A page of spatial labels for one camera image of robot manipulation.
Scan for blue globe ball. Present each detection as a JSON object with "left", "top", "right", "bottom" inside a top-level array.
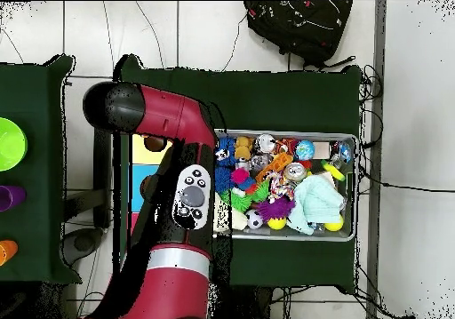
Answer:
[{"left": 294, "top": 140, "right": 316, "bottom": 161}]

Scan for green plastic bowl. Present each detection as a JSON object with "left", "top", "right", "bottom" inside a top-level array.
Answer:
[{"left": 0, "top": 116, "right": 28, "bottom": 172}]

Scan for cream cloth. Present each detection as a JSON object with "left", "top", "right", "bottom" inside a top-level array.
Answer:
[{"left": 213, "top": 194, "right": 249, "bottom": 233}]

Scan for black backpack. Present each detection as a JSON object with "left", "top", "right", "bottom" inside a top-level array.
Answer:
[{"left": 243, "top": 0, "right": 356, "bottom": 69}]

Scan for colourful knotted rope toy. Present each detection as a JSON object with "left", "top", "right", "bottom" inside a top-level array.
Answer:
[{"left": 264, "top": 170, "right": 296, "bottom": 204}]

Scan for silver mesh bin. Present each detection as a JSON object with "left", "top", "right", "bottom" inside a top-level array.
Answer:
[{"left": 212, "top": 128, "right": 358, "bottom": 243}]

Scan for silver drink can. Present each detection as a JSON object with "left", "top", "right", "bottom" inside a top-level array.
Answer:
[
  {"left": 254, "top": 133, "right": 276, "bottom": 156},
  {"left": 283, "top": 161, "right": 307, "bottom": 183}
]

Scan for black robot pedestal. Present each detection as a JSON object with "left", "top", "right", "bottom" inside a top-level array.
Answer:
[{"left": 228, "top": 284, "right": 275, "bottom": 319}]

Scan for orange plastic cup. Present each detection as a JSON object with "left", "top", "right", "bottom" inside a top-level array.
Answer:
[{"left": 0, "top": 239, "right": 19, "bottom": 267}]

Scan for wooden box with three holes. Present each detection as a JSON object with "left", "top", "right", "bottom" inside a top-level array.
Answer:
[{"left": 127, "top": 133, "right": 175, "bottom": 235}]

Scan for mint green cloth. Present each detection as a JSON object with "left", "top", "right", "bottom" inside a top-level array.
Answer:
[{"left": 286, "top": 174, "right": 346, "bottom": 236}]

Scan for small soccer ball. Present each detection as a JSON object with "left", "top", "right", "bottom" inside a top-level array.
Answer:
[{"left": 244, "top": 209, "right": 265, "bottom": 230}]

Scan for purple plastic cup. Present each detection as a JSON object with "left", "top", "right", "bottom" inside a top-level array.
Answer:
[{"left": 0, "top": 185, "right": 27, "bottom": 212}]

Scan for black cable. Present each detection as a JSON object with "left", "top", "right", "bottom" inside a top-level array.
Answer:
[
  {"left": 358, "top": 165, "right": 455, "bottom": 194},
  {"left": 356, "top": 64, "right": 385, "bottom": 149}
]

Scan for orange plastic crate toy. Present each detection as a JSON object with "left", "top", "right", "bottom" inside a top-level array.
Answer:
[{"left": 255, "top": 151, "right": 294, "bottom": 184}]

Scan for dark green cloth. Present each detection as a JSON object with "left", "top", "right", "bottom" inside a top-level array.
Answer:
[
  {"left": 112, "top": 53, "right": 363, "bottom": 295},
  {"left": 0, "top": 54, "right": 83, "bottom": 284}
]

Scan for purple spiky ball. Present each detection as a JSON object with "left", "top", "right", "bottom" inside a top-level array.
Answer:
[{"left": 253, "top": 195, "right": 296, "bottom": 222}]

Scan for blue spiky ball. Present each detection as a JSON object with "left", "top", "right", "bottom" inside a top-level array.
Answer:
[{"left": 214, "top": 166, "right": 235, "bottom": 195}]

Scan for orange plush toy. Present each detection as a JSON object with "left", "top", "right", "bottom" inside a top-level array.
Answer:
[{"left": 234, "top": 134, "right": 256, "bottom": 159}]

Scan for pink spiky ball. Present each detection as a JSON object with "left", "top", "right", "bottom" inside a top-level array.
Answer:
[{"left": 230, "top": 168, "right": 251, "bottom": 186}]

